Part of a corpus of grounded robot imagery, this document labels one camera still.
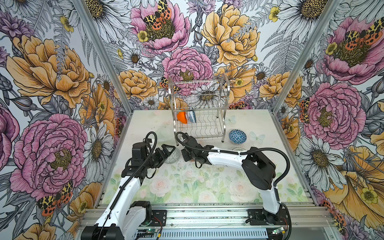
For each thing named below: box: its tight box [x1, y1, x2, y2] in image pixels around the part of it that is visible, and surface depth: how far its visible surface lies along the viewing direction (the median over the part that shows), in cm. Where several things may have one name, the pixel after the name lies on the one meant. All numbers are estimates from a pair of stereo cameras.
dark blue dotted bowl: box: [228, 129, 247, 145], surface depth 106 cm
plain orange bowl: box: [176, 111, 188, 124], surface depth 105 cm
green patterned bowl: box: [164, 147, 181, 164], surface depth 96 cm
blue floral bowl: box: [187, 110, 197, 123], surface depth 104 cm
